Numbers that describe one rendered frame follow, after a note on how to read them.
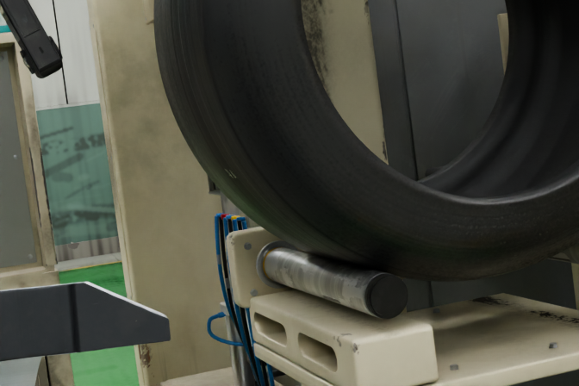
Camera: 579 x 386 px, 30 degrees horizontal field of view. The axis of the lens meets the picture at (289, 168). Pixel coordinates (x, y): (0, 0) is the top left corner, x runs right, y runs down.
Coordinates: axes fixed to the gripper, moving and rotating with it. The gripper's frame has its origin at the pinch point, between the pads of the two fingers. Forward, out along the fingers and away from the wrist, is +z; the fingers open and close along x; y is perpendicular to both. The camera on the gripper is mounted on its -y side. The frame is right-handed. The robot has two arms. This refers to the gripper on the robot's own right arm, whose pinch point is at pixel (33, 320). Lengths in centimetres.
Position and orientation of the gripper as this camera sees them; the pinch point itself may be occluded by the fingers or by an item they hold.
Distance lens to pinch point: 18.1
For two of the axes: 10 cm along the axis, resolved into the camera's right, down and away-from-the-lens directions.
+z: 9.7, -1.2, -2.0
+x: -2.0, -0.6, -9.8
